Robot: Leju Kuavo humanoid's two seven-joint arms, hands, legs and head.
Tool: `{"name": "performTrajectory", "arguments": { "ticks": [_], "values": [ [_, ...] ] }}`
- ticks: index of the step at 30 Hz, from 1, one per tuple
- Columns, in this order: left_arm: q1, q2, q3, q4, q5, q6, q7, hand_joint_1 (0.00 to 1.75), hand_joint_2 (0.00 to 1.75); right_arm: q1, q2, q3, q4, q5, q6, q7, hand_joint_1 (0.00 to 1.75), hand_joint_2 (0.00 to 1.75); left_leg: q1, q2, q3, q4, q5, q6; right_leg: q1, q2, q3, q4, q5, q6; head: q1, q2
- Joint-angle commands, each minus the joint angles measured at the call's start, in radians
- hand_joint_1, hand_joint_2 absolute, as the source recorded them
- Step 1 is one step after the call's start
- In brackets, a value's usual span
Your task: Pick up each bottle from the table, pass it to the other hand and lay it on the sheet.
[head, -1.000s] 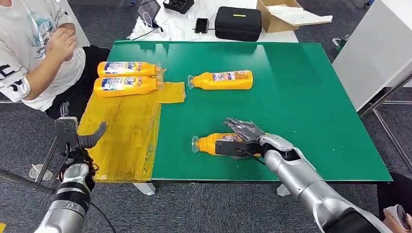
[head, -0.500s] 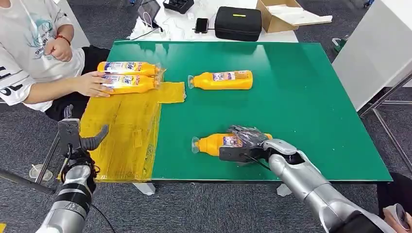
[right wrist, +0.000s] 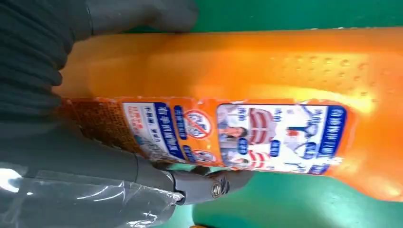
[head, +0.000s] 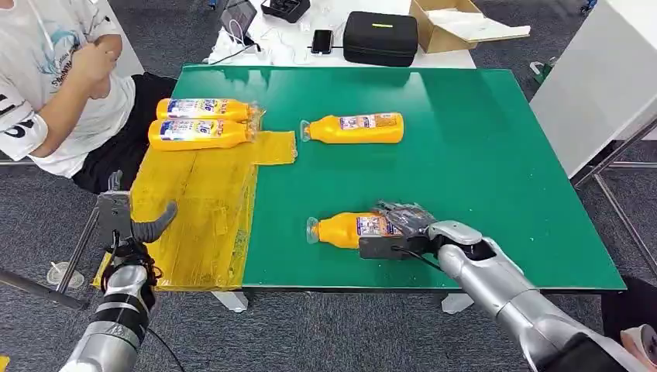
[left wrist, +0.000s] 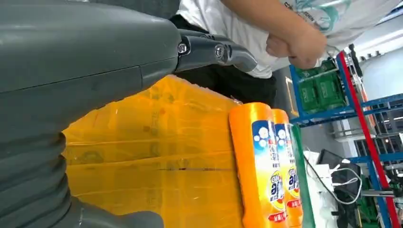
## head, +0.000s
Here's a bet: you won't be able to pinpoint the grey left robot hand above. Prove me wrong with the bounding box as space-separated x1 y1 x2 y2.
107 170 179 246

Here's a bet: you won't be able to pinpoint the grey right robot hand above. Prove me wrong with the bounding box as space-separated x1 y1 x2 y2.
376 200 484 246

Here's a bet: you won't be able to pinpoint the orange drink bottle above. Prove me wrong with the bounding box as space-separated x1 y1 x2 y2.
305 211 402 251
147 118 256 153
299 112 405 145
156 98 253 123

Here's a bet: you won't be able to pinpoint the yellow plastic sheet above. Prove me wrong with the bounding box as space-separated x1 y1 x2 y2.
92 105 299 293

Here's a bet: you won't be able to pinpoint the green table mat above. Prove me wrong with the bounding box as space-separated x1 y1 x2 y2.
171 64 628 293

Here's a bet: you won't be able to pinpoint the white table foot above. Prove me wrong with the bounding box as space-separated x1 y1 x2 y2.
440 292 476 315
211 291 249 314

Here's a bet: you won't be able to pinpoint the clear plastic cup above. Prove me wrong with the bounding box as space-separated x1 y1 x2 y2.
46 261 86 290

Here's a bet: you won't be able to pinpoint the black zip case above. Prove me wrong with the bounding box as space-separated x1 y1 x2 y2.
342 10 420 68

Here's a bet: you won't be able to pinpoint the open cardboard box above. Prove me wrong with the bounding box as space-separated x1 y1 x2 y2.
408 0 532 54

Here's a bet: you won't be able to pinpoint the black smartphone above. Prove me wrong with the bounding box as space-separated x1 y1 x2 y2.
311 29 335 55

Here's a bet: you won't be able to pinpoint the white foam sheet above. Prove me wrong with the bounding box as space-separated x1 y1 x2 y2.
425 7 532 43

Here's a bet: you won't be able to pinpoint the metal stand legs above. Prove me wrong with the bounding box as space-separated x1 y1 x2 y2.
571 118 657 279

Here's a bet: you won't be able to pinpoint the person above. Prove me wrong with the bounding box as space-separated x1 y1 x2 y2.
0 0 179 195

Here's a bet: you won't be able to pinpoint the white table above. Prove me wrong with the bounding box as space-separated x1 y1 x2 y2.
204 0 477 70

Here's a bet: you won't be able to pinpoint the white panel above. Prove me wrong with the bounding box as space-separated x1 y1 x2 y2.
528 0 657 179

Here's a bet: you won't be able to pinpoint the dark tablet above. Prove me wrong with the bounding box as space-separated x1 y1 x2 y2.
218 0 258 41

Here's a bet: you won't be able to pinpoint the black plastic tray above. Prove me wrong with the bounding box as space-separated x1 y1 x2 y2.
260 0 311 24

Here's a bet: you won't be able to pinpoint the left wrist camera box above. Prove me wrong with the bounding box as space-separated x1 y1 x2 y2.
96 190 134 249

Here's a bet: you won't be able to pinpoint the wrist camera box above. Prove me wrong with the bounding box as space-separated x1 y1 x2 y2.
96 190 134 249
357 234 441 261

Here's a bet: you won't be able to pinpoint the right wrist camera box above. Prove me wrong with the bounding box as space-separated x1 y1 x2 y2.
357 234 441 261

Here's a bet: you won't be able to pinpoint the metal chair frame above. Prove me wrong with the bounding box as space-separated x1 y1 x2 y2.
0 159 104 311

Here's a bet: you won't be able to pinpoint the black cable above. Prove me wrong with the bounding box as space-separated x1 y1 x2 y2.
207 42 260 66

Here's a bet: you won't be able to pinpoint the white cable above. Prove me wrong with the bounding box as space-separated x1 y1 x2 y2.
228 18 249 48

